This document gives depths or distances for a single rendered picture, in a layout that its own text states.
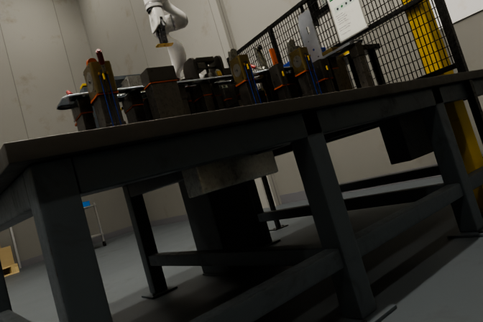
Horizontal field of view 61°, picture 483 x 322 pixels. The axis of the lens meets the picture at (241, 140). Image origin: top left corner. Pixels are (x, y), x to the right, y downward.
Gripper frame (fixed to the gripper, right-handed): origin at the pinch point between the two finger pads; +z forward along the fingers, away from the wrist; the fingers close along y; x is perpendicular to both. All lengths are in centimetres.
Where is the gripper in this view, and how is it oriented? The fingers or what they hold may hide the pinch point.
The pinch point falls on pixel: (163, 39)
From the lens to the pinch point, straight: 209.5
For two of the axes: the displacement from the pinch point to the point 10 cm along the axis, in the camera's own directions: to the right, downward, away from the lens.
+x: 8.5, -2.0, 4.8
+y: 4.5, -2.0, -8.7
